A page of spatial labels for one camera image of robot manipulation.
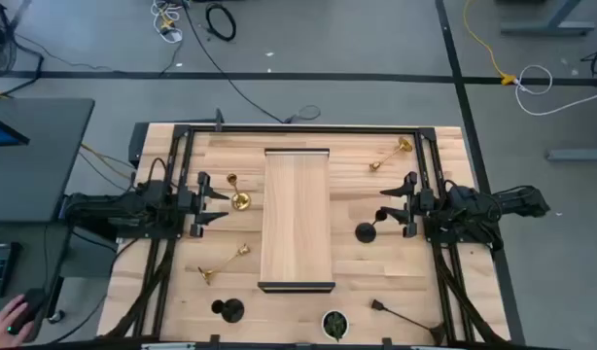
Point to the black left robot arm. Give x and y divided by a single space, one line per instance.
109 209

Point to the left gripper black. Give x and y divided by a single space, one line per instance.
203 204

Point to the brass candlestick holder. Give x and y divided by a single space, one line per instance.
404 144
206 274
240 200

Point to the grey desk foot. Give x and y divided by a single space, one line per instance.
578 154

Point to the person's hand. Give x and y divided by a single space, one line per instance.
2 325

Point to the grey desk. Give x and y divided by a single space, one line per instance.
36 170

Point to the black computer mouse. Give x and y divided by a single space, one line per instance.
31 304

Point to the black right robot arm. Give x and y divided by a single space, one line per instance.
473 209

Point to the tall black candlestick holder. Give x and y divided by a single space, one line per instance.
377 305

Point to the white pot with green plant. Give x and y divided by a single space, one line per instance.
335 325

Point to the grey desk leg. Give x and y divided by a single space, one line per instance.
546 28

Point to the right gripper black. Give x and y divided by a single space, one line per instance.
411 204

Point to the wooden shelf riser black frame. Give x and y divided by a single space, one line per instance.
296 219

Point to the black aluminium rig frame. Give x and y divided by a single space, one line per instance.
303 128

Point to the short black candle holder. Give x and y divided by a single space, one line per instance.
232 310

